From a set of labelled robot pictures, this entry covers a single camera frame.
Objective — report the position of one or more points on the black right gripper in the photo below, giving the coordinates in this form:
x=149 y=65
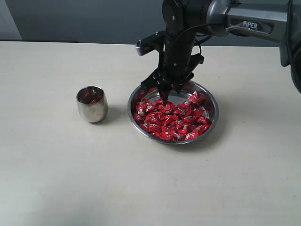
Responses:
x=175 y=65

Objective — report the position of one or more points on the red candy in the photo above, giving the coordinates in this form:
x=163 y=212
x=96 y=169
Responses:
x=140 y=109
x=169 y=135
x=191 y=135
x=90 y=96
x=195 y=100

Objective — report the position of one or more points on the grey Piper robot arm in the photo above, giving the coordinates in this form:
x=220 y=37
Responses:
x=184 y=19

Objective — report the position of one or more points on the stainless steel plate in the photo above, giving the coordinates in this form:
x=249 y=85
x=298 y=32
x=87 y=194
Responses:
x=209 y=105

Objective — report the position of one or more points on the stainless steel cup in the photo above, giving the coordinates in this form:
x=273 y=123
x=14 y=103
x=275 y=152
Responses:
x=93 y=113

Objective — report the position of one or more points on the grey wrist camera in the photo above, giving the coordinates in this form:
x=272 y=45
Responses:
x=151 y=43

